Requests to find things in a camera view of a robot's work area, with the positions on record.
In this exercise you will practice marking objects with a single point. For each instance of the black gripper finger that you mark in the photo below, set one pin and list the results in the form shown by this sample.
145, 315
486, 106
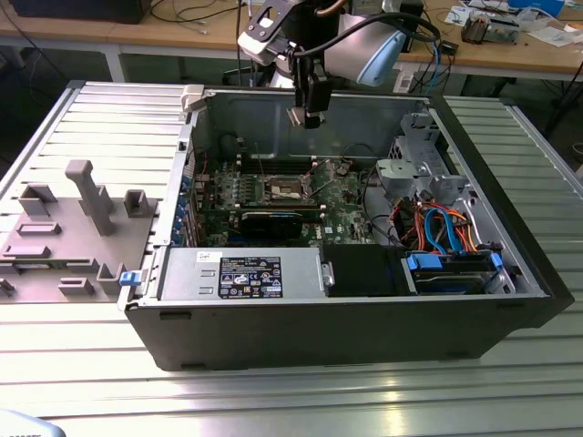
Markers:
318, 98
299, 86

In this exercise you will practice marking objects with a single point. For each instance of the square silver CPU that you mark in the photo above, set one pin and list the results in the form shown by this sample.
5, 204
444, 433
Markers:
296, 116

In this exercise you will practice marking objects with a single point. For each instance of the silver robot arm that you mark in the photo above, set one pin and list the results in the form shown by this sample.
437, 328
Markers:
355, 54

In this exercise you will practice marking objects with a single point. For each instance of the thin metal locking lever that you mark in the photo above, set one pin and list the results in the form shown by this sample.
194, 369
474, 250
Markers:
261, 159
325, 190

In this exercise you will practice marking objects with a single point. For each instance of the CPU socket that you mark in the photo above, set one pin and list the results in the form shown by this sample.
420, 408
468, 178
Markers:
284, 189

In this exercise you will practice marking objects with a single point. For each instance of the white power strip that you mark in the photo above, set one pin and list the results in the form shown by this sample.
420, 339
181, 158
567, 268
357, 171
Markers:
404, 83

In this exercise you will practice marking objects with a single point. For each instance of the tall black box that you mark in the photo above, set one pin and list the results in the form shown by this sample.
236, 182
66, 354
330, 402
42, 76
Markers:
414, 7

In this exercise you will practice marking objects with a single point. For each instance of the beige case latch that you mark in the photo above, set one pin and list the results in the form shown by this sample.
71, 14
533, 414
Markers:
191, 98

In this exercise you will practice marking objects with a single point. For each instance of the silver metal drive cage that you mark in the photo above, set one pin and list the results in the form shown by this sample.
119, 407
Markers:
401, 173

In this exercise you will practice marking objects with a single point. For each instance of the black RAM stick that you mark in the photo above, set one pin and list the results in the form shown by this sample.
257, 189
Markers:
312, 215

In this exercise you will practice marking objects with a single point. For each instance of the green motherboard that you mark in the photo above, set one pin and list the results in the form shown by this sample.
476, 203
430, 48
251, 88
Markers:
341, 214

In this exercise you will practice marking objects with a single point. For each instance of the long wooden desk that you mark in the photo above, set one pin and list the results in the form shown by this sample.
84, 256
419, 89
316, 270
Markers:
182, 34

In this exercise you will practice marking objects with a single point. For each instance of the black graphics card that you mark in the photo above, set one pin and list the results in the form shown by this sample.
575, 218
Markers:
268, 225

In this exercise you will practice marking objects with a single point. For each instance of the small black box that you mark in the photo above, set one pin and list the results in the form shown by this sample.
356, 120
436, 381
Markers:
448, 47

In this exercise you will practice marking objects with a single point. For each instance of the printed white paper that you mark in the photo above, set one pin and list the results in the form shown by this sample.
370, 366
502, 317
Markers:
457, 16

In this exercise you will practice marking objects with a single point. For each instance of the copper finned heat sink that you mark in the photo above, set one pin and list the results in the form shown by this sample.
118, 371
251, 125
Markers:
473, 29

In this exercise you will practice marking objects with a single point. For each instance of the black plastic fan shroud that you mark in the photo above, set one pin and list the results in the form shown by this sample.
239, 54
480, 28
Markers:
360, 273

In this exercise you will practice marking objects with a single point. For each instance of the grey metal drive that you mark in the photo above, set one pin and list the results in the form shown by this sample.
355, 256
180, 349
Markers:
503, 32

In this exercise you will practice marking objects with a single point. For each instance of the grey power supply unit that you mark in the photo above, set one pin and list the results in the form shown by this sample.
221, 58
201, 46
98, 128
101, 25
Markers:
182, 273

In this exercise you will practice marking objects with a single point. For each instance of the hard disk in blue carrier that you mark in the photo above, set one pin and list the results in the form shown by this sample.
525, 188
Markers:
455, 283

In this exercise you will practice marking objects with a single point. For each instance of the blue cardboard box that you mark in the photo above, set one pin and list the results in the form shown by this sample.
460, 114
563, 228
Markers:
542, 5

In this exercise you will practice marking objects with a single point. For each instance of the black open PC case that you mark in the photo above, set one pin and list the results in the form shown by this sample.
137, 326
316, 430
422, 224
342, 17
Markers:
319, 332

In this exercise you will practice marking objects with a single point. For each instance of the wide black box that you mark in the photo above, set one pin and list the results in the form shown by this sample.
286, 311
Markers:
68, 11

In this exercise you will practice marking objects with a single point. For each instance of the white paper sheet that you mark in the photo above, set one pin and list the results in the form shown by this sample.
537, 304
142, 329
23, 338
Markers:
553, 36

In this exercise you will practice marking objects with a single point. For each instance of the blue case latch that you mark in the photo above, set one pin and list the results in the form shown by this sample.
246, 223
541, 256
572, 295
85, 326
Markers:
129, 279

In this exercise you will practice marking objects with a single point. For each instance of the grey plastic parts rack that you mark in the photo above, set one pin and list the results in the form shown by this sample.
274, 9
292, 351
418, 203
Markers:
68, 218

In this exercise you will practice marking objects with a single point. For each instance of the white rounded device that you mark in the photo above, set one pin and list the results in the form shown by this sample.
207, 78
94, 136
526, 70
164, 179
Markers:
23, 425

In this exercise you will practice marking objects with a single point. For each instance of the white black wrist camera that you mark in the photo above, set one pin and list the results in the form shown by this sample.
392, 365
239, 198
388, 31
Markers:
257, 45

